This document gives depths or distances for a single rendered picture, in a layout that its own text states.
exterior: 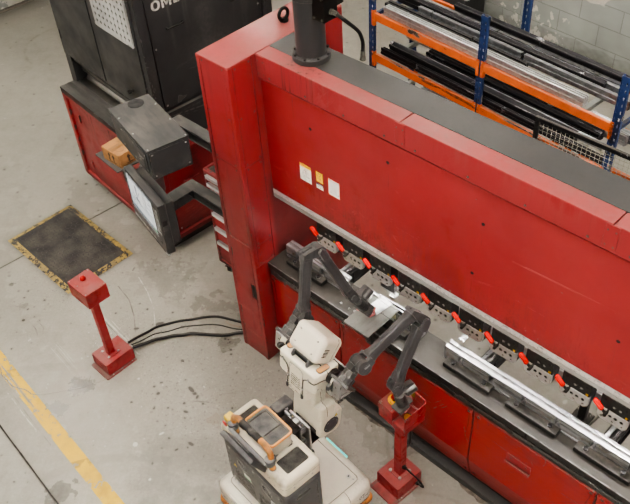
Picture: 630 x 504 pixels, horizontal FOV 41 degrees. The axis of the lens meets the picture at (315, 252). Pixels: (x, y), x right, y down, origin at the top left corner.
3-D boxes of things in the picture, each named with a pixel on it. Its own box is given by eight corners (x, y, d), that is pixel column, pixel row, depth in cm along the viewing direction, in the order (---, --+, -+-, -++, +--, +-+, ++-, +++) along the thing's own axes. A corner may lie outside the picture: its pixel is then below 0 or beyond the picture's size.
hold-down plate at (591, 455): (572, 450, 413) (573, 447, 411) (578, 443, 415) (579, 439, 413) (628, 486, 397) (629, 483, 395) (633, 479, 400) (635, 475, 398)
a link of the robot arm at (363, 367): (409, 297, 418) (420, 305, 409) (423, 314, 425) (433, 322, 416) (345, 360, 415) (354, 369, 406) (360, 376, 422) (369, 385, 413)
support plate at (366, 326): (343, 322, 466) (343, 321, 465) (374, 296, 479) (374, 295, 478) (367, 338, 456) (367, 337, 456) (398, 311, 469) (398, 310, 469)
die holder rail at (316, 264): (286, 255, 523) (285, 244, 517) (293, 250, 526) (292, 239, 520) (346, 293, 497) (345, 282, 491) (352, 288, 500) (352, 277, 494)
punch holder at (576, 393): (558, 391, 402) (563, 370, 391) (567, 381, 406) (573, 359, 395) (586, 408, 394) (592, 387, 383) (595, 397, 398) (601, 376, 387)
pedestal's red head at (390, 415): (378, 414, 460) (378, 394, 448) (398, 397, 467) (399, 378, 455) (404, 436, 449) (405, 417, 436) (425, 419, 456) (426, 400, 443)
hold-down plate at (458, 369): (442, 365, 455) (442, 362, 453) (448, 359, 457) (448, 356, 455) (488, 395, 439) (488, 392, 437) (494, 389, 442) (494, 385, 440)
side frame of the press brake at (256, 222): (244, 342, 589) (194, 52, 430) (326, 276, 631) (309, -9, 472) (268, 360, 576) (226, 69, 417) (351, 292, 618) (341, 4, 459)
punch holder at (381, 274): (369, 275, 465) (369, 254, 454) (379, 267, 469) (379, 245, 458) (390, 288, 457) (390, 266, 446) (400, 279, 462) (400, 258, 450)
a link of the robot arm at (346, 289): (307, 246, 427) (317, 254, 419) (315, 239, 428) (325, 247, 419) (344, 298, 453) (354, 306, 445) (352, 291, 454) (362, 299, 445)
